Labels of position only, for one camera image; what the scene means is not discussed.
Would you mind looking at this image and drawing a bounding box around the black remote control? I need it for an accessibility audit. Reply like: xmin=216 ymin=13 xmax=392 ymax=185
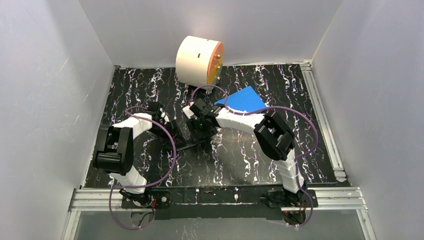
xmin=175 ymin=139 xmax=206 ymax=152

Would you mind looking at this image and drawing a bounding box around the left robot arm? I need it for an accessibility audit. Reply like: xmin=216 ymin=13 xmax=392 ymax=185
xmin=91 ymin=101 xmax=188 ymax=195

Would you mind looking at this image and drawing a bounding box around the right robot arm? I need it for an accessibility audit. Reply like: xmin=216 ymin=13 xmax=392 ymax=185
xmin=182 ymin=99 xmax=306 ymax=206

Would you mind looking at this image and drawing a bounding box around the blue foam pad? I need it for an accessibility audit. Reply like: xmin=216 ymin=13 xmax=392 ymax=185
xmin=214 ymin=86 xmax=267 ymax=115

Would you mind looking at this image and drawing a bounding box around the white cylinder orange face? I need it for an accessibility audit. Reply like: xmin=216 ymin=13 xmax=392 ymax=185
xmin=175 ymin=35 xmax=225 ymax=93

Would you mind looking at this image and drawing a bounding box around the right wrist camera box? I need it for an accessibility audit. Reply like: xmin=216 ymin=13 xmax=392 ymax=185
xmin=182 ymin=104 xmax=196 ymax=119

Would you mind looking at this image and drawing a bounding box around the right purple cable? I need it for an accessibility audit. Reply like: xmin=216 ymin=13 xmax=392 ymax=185
xmin=189 ymin=84 xmax=320 ymax=228

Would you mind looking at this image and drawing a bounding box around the purple cable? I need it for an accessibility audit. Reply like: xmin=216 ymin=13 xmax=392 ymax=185
xmin=189 ymin=84 xmax=320 ymax=228
xmin=108 ymin=105 xmax=178 ymax=230

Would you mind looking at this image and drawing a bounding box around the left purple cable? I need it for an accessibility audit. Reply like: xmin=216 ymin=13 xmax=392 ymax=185
xmin=108 ymin=105 xmax=178 ymax=230

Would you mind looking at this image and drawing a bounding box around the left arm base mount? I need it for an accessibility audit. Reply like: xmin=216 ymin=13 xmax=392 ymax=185
xmin=119 ymin=188 xmax=171 ymax=210

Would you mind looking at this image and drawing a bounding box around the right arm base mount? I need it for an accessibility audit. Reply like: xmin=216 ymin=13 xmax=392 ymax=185
xmin=266 ymin=189 xmax=319 ymax=209

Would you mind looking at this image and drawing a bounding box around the aluminium frame rail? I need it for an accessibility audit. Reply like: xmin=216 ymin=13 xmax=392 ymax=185
xmin=299 ymin=61 xmax=375 ymax=240

